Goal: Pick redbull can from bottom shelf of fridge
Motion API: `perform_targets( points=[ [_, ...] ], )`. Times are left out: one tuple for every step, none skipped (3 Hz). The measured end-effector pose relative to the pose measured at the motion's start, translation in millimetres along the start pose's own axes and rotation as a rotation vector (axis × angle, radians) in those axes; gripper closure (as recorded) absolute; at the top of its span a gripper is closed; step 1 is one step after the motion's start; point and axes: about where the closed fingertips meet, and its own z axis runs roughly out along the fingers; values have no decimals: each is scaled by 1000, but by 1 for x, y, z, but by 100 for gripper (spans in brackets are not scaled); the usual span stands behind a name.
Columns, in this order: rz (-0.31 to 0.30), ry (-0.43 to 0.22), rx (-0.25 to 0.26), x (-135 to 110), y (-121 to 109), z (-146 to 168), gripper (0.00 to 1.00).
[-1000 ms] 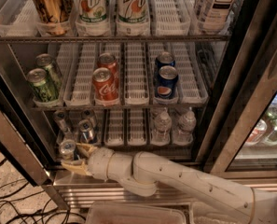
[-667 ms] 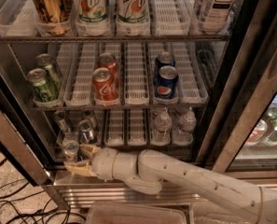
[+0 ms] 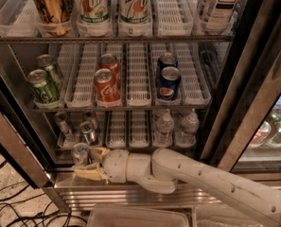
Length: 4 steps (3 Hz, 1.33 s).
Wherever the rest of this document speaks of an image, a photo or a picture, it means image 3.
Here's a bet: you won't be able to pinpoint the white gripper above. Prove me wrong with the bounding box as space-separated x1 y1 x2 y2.
74 148 129 183

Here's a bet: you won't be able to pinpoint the redbull can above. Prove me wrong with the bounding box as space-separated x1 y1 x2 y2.
79 121 98 146
71 143 90 166
54 112 74 140
82 111 98 129

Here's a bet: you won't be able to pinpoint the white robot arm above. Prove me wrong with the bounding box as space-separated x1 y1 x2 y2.
74 148 281 227

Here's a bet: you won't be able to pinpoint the front coca cola can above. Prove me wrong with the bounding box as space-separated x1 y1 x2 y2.
94 68 120 102

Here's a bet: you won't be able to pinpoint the coca cola can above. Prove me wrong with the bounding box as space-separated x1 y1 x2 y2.
94 68 120 102
98 53 120 79

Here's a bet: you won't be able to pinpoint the front green soda can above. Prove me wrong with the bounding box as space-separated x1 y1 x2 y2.
26 69 59 104

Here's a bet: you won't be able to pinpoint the green soda can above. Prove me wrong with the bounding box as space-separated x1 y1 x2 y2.
36 54 63 92
26 69 59 104

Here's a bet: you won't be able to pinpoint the rear coca cola can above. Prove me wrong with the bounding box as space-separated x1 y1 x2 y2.
98 53 120 79

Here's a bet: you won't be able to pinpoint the front pepsi can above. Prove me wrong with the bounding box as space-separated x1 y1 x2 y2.
157 66 181 101

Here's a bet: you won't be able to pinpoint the pepsi can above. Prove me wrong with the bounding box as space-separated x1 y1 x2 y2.
157 66 181 101
156 52 178 76

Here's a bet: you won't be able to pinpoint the rear green soda can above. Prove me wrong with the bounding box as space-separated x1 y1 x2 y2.
36 54 63 92

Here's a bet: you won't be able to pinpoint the rear pepsi can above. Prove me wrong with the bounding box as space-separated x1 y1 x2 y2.
156 52 178 76

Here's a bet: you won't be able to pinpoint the gold tall drink can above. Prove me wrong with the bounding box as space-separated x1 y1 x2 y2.
33 0 74 36

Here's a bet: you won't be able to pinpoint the red can behind glass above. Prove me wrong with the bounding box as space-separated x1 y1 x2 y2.
249 121 272 148

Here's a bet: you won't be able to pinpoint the left clear plastic bin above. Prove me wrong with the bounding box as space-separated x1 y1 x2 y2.
86 204 189 227

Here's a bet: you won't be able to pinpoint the clear plastic bin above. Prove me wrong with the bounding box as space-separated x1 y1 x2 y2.
192 204 264 227
86 204 189 227

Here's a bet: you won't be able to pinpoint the left water bottle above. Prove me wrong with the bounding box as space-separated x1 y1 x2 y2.
154 113 174 148

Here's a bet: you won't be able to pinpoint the water bottle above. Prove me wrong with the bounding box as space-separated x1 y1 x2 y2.
175 112 200 148
154 113 174 148

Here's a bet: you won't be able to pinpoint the right water bottle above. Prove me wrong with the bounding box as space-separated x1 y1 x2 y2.
175 112 200 148

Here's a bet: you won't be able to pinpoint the right clear plastic bin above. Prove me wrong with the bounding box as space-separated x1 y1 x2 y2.
192 204 264 227

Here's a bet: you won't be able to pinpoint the teas tea bottle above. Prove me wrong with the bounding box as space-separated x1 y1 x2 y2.
197 0 238 35

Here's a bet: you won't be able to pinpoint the middle wire shelf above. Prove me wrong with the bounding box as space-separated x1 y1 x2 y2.
32 105 209 113

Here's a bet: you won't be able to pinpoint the wire shelf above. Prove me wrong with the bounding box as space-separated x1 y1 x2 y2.
32 105 209 113
0 35 235 44

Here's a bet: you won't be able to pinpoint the black floor cables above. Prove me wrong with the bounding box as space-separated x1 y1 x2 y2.
0 161 88 227

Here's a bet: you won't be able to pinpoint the top wire shelf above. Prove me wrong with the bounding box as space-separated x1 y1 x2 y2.
0 35 235 44

